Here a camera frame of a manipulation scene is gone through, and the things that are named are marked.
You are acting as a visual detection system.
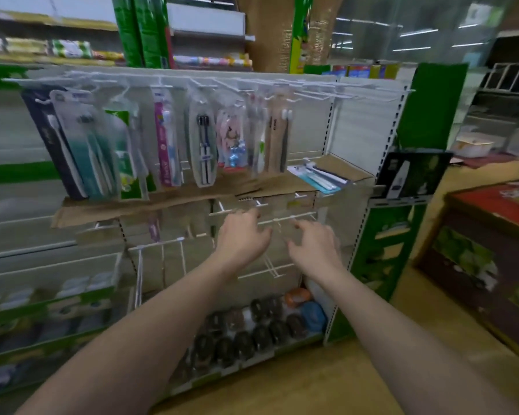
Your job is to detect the white shelf unit yellow strips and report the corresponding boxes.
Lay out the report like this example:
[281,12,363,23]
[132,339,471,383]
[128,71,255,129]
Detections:
[0,0,256,67]

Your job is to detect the clear green toothbrush pack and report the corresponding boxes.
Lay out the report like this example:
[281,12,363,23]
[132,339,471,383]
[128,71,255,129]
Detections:
[253,107,269,176]

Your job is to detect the beige twin toothbrush pack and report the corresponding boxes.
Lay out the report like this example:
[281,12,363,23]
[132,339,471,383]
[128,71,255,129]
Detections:
[266,97,294,174]

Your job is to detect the woven brown column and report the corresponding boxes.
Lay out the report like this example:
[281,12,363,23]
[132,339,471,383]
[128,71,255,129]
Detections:
[235,0,347,74]

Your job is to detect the kids toothbrush pack blue toy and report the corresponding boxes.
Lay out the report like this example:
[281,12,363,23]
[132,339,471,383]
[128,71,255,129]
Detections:
[216,103,248,171]

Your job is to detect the oval twin black toothbrush pack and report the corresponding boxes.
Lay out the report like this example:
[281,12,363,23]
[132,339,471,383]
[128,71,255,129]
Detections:
[187,92,219,188]

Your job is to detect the orange round object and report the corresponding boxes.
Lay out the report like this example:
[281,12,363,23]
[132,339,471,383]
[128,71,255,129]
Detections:
[284,288,313,310]

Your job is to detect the brown cardboard tray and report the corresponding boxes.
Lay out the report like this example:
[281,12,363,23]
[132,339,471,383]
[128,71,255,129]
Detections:
[51,154,375,229]

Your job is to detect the person's right hand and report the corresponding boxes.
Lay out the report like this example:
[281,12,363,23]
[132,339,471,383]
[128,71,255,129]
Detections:
[287,219,345,280]

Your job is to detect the person's right forearm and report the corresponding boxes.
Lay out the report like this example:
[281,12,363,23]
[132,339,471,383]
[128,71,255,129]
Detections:
[319,267,519,415]

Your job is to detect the row of colourful wrap rolls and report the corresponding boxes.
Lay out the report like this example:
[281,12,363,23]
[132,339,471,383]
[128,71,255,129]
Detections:
[0,36,254,67]

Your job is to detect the person's left hand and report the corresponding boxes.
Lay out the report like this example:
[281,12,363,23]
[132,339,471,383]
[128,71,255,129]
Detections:
[214,208,272,273]

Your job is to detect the pink label toothbrush pack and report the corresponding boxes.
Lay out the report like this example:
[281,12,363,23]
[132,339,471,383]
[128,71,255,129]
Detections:
[151,86,183,188]

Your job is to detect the black product box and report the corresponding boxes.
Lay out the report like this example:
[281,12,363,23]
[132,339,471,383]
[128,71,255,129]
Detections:
[374,152,454,199]

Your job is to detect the green spray can red side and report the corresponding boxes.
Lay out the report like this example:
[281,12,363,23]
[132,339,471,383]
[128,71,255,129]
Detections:
[153,0,177,70]

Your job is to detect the teal twin toothbrush pack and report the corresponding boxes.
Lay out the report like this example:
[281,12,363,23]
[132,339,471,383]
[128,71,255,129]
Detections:
[287,164,341,195]
[50,89,118,199]

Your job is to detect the green yellow spray can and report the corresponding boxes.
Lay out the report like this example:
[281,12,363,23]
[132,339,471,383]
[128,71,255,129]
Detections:
[288,0,314,75]

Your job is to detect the clear pink-topped toothbrush pack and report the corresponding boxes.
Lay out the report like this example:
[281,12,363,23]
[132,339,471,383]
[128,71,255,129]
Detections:
[245,97,262,167]

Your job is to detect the person's left forearm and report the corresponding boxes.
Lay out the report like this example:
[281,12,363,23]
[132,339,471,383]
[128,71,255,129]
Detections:
[15,259,243,415]

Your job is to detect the blue round packet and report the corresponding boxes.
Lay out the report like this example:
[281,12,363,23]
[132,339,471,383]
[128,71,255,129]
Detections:
[300,301,328,333]

